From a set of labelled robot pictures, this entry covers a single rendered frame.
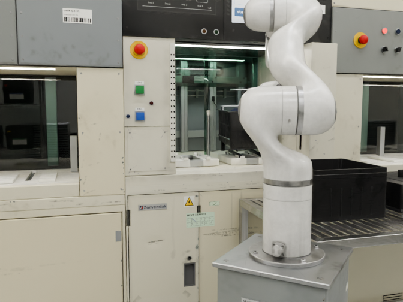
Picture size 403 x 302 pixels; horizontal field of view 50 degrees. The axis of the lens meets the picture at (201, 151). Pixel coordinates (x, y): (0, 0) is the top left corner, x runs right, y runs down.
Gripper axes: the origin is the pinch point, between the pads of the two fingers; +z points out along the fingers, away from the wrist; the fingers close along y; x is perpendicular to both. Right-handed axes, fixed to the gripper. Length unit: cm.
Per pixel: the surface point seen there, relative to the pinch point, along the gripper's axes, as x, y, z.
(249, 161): -31.1, -0.7, 3.3
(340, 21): 30.4, 32.9, -15.6
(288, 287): -46, -27, -100
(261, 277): -45, -32, -95
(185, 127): -18, -19, 67
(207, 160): -30.1, -21.1, 2.3
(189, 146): -30, -15, 73
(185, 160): -29.7, -31.4, 1.7
